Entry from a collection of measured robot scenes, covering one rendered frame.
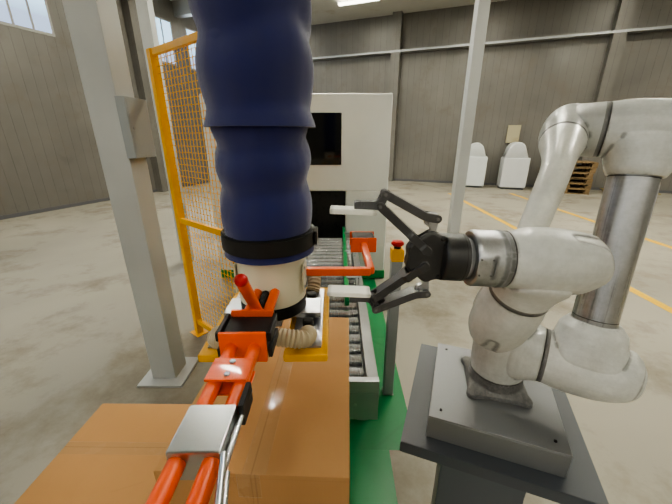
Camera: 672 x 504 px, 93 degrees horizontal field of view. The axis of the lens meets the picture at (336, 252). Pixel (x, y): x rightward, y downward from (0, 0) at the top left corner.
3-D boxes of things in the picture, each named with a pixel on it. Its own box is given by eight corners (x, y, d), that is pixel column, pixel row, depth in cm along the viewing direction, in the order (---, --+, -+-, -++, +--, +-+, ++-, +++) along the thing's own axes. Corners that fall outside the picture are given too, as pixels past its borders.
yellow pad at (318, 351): (298, 292, 104) (297, 278, 102) (329, 292, 104) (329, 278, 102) (283, 362, 72) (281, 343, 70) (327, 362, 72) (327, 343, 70)
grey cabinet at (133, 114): (148, 156, 187) (137, 99, 177) (157, 156, 187) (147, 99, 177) (127, 158, 169) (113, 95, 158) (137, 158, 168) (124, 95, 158)
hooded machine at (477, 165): (483, 185, 1085) (489, 142, 1038) (484, 188, 1032) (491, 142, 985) (461, 184, 1108) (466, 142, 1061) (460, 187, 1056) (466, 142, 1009)
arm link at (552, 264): (530, 260, 43) (494, 316, 52) (648, 265, 43) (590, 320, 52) (503, 211, 50) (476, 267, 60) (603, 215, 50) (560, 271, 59)
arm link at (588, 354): (535, 368, 101) (625, 397, 90) (534, 392, 87) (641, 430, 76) (598, 109, 87) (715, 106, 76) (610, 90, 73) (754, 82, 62)
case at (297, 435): (252, 398, 135) (243, 315, 121) (347, 400, 133) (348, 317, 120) (184, 586, 78) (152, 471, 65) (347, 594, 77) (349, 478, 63)
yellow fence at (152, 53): (190, 332, 274) (138, 49, 203) (201, 327, 281) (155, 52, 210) (254, 377, 223) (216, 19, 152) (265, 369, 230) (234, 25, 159)
